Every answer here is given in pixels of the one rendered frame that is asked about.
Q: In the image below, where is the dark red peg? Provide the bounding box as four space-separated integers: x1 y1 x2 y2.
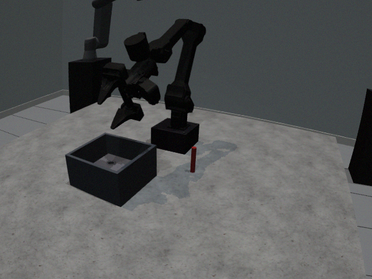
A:
190 146 196 173

